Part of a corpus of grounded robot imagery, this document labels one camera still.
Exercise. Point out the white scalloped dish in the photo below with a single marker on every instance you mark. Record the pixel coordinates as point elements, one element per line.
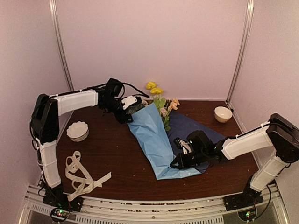
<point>78,131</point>

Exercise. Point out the aluminium corner post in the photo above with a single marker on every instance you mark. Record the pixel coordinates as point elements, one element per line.
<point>59,40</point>
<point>244,42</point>

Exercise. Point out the front aluminium rail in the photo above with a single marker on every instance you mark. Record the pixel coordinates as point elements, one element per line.
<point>209,210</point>

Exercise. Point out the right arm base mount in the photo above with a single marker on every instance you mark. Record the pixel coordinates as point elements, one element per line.
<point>245,203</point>

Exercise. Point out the left aluminium corner post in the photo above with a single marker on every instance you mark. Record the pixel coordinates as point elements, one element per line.
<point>59,40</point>

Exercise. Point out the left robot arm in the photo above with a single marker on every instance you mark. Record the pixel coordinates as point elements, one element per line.
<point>44,122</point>

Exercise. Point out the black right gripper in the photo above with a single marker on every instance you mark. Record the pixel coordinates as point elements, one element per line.
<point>182,162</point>

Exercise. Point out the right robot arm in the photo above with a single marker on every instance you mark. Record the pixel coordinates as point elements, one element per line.
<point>277,134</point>

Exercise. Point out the cream printed ribbon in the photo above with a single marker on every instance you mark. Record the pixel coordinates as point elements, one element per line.
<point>81,180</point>

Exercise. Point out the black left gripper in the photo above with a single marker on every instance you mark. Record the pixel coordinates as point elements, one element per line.
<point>123,118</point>

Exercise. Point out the blue wrapping paper sheet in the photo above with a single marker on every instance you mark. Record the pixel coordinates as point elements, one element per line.
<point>157,144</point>

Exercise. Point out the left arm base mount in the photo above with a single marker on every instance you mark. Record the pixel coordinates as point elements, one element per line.
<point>56,198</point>

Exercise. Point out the white ceramic bowl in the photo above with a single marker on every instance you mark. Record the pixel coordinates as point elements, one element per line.
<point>222,114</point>

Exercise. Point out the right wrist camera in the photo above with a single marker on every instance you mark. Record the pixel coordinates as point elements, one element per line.
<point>183,145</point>

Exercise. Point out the right aluminium corner post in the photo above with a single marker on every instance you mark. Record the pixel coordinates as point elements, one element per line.
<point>244,42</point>

